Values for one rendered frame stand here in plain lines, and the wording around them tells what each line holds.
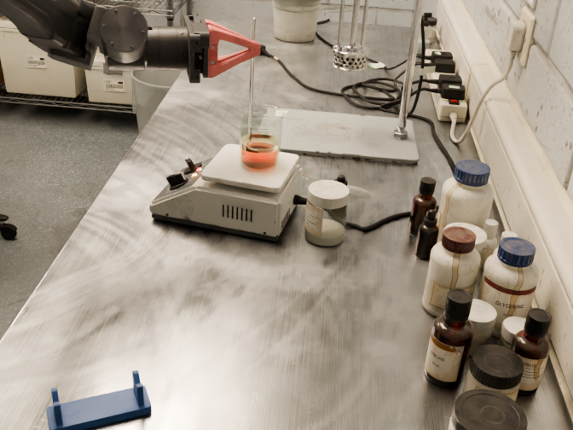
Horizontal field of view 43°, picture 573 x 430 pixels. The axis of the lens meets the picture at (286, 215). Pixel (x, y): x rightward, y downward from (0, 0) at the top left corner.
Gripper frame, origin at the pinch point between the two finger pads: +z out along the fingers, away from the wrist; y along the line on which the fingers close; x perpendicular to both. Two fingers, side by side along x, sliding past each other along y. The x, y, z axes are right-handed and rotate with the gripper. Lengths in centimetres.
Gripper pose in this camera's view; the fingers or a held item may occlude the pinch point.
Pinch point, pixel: (253, 49)
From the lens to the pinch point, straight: 101.1
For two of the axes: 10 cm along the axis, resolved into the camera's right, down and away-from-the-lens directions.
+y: -2.0, -4.9, 8.5
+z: 9.8, -0.5, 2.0
